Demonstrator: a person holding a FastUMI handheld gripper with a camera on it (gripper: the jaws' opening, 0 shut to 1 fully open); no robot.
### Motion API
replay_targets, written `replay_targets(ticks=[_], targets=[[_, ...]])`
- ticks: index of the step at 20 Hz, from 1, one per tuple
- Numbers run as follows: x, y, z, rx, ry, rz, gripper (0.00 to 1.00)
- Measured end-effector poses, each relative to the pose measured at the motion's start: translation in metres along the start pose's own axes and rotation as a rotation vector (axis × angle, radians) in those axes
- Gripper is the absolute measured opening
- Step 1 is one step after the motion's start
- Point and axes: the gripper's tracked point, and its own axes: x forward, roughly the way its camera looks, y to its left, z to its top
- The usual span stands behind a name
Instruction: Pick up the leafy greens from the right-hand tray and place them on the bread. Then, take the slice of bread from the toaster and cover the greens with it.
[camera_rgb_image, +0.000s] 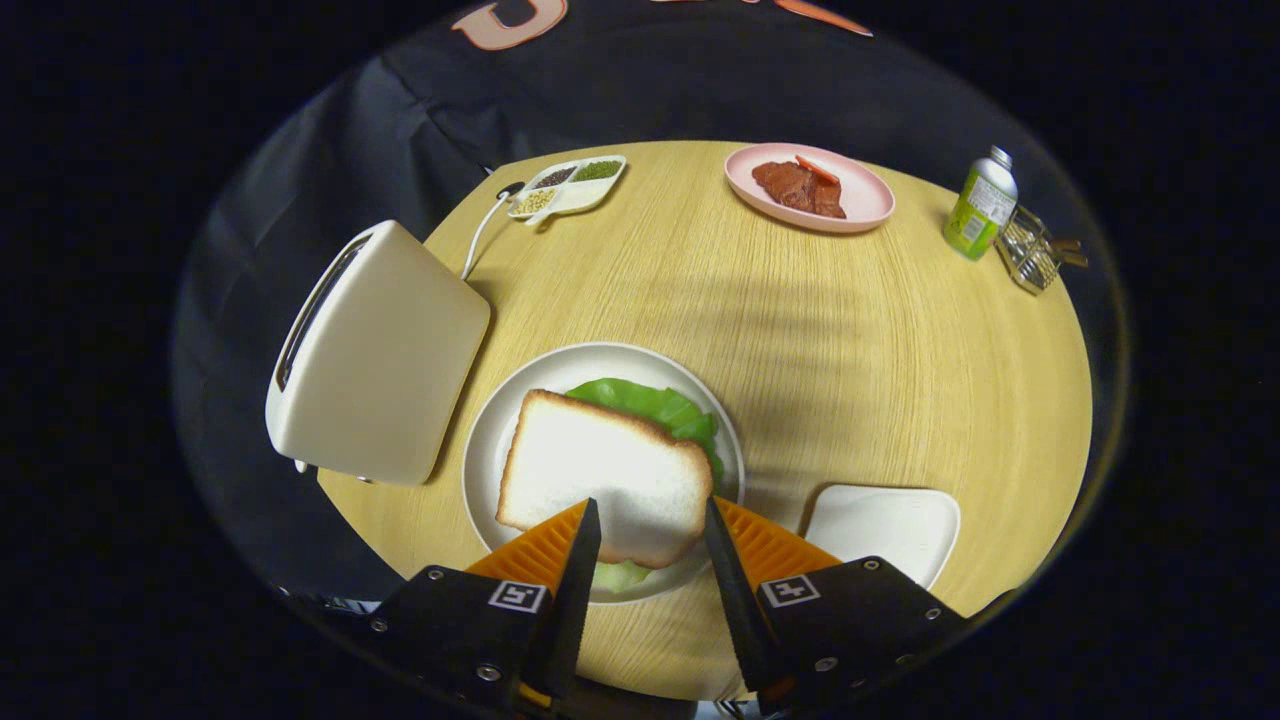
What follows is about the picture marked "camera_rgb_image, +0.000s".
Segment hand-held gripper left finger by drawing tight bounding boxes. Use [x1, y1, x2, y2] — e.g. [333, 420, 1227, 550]
[362, 497, 603, 713]

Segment cream white toaster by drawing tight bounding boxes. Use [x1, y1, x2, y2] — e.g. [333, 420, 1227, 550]
[265, 220, 493, 488]

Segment green label bottle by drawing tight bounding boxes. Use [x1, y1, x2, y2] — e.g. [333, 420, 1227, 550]
[943, 146, 1019, 262]

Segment white empty dish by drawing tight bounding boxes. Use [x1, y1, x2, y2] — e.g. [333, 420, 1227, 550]
[803, 485, 962, 591]

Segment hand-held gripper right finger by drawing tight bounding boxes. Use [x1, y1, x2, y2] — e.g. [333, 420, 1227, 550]
[703, 495, 971, 716]

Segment black backdrop cloth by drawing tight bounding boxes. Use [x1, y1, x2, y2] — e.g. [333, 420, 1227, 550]
[170, 0, 1101, 611]

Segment green lettuce leaf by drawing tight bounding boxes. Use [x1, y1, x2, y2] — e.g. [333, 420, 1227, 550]
[565, 377, 725, 593]

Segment pink plate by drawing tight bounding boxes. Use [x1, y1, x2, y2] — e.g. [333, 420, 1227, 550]
[724, 143, 897, 235]

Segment red meat slices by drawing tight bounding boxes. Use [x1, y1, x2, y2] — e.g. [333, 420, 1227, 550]
[752, 160, 848, 220]

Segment white bread slice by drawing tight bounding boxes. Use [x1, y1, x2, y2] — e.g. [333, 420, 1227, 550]
[496, 389, 715, 570]

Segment round grey plate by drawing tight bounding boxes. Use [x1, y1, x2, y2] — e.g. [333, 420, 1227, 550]
[462, 342, 747, 606]

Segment white power cable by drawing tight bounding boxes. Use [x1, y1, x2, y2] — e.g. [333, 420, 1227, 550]
[460, 190, 511, 281]

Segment small wire basket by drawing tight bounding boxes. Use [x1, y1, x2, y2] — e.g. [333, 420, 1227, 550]
[995, 205, 1063, 296]

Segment white divided seasoning tray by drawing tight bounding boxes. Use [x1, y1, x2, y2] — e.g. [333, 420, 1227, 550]
[507, 154, 628, 227]

